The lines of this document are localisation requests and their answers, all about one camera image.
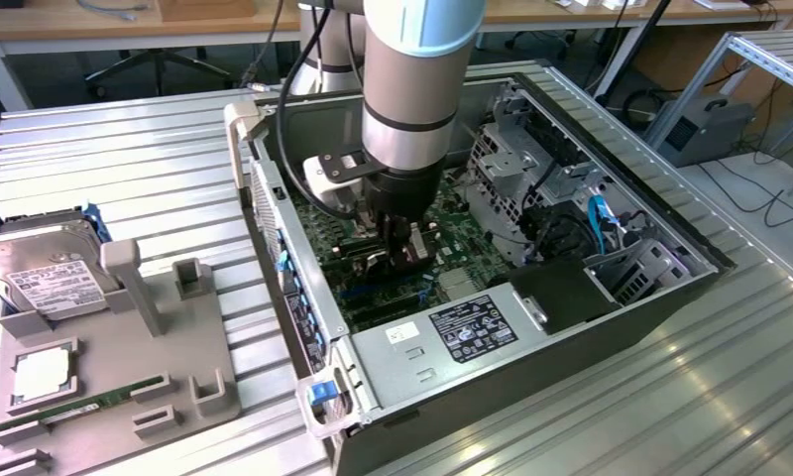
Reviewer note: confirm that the low silver disk bay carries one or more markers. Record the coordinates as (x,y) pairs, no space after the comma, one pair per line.
(641,268)

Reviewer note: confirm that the green motherboard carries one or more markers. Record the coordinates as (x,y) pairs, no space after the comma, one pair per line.
(462,238)

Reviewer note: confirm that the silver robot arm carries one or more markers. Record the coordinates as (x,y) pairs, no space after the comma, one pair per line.
(409,84)

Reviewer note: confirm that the tall silver disk bay cage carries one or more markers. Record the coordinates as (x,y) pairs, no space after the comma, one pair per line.
(502,163)

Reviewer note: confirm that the open grey PC case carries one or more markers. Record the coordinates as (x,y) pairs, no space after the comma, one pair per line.
(567,367)

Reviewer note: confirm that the blue case latch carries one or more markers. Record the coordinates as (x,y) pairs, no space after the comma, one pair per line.
(319,392)

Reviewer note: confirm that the grey device box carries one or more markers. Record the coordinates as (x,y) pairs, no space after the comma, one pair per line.
(706,134)

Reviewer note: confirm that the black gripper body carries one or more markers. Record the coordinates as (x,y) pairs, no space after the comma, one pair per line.
(406,196)

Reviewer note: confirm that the wooden box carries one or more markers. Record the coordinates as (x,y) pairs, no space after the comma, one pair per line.
(205,10)

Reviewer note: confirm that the silver chipset heatsink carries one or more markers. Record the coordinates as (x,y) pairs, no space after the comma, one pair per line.
(457,285)

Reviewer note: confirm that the black stand pole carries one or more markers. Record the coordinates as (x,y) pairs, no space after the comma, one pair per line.
(623,49)

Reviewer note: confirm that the silver hard disk drive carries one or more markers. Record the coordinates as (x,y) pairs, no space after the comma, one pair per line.
(39,277)

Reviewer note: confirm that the silver CPU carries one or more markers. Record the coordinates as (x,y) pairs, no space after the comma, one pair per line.
(39,372)

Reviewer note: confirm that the wooden desk white legs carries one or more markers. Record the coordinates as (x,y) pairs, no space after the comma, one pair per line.
(71,30)

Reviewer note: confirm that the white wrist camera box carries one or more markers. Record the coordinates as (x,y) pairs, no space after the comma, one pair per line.
(323,186)

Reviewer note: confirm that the black office chair base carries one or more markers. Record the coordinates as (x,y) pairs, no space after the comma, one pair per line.
(154,64)

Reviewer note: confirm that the silver power supply black label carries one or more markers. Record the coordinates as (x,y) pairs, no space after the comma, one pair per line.
(395,367)

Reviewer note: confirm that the long wooden desk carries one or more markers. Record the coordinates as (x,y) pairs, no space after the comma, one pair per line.
(554,12)

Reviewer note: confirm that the blue disk carrier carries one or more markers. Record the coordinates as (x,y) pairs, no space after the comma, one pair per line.
(95,220)

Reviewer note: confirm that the green RAM stick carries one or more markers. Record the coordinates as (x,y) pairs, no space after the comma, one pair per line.
(85,407)

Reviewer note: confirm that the aluminium frame shelf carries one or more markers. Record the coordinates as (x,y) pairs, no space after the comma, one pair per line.
(766,54)

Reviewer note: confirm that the grey parts rack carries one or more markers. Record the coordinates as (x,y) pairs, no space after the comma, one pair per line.
(105,357)

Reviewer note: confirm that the RAM stick grey label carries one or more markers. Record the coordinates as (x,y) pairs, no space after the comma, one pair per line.
(353,249)

